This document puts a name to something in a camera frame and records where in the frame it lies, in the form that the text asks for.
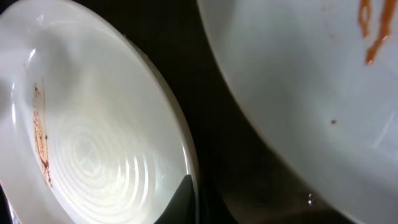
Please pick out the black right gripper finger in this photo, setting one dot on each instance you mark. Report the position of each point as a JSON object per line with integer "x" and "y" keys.
{"x": 181, "y": 208}

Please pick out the cream white plate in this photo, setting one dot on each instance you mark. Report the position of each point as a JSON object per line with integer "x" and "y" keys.
{"x": 90, "y": 130}

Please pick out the pale green plate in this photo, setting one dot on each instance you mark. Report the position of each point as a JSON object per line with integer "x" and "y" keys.
{"x": 297, "y": 69}

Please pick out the brown plastic tray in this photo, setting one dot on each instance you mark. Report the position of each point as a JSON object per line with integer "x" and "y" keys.
{"x": 241, "y": 179}

